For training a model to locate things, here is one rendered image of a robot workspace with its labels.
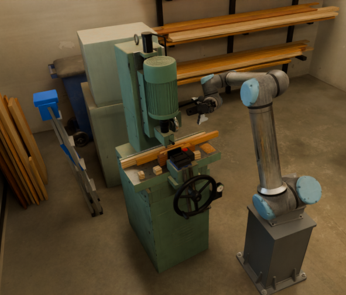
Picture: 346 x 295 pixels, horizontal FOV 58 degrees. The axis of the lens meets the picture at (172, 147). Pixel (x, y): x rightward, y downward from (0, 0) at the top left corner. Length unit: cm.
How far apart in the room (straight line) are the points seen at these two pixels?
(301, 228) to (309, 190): 38
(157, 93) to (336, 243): 187
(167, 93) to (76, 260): 157
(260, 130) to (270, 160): 17
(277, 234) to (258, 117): 80
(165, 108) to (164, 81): 16
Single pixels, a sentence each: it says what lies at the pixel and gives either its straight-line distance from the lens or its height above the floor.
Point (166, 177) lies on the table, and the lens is 184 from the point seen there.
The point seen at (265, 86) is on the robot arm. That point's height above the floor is 146.
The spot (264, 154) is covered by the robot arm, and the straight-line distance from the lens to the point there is 157.
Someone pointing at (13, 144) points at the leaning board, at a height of 66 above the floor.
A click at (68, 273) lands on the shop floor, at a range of 262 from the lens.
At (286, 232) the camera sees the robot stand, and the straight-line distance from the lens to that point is 203.
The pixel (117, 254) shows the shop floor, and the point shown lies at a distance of 261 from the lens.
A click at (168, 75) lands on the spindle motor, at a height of 145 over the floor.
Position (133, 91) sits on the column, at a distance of 189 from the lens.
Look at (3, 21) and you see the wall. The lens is 397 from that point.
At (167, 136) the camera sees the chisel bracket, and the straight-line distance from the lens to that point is 184.
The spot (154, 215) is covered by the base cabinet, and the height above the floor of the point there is 60.
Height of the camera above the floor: 205
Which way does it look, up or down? 35 degrees down
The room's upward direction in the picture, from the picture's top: 4 degrees counter-clockwise
